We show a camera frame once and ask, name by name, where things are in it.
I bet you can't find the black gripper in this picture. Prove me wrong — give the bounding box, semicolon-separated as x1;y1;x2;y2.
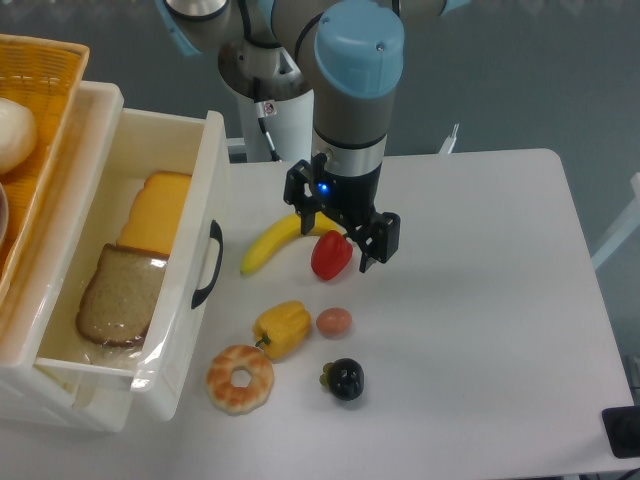
283;158;401;273

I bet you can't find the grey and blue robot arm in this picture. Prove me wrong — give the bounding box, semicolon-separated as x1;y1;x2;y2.
158;1;456;269

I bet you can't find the brown egg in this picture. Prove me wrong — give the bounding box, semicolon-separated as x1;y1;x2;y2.
316;307;353;337

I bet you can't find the red bell pepper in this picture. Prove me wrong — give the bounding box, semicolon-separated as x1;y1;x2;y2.
310;230;353;281

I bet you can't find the yellow banana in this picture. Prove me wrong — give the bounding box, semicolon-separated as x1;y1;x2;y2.
240;212;343;276

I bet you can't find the yellow bell pepper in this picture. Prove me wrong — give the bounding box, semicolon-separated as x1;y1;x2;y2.
252;300;311;360

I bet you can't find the dark purple grape bunch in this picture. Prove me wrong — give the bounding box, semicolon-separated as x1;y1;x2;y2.
319;358;365;401

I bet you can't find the glazed donut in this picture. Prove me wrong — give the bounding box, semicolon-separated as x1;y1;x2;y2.
205;345;275;415

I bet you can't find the white plastic drawer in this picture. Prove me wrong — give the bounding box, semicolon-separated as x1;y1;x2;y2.
35;109;230;431

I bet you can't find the brown bread slice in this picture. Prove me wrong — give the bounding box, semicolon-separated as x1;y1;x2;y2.
75;244;168;347

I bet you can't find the orange woven basket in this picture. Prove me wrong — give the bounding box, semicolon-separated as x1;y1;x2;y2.
1;34;90;297

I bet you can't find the white bun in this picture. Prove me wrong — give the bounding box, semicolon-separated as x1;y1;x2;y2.
0;98;38;174

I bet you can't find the black device at table edge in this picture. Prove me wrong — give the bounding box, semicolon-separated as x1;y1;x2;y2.
601;405;640;459

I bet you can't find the white drawer cabinet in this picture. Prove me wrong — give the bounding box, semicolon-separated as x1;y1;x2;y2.
1;81;124;431

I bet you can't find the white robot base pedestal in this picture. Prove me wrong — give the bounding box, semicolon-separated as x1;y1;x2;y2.
218;40;314;162

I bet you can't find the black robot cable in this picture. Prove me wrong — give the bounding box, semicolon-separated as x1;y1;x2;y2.
234;0;326;162

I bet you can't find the white frame at right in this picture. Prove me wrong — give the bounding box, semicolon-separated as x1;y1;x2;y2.
591;173;639;271

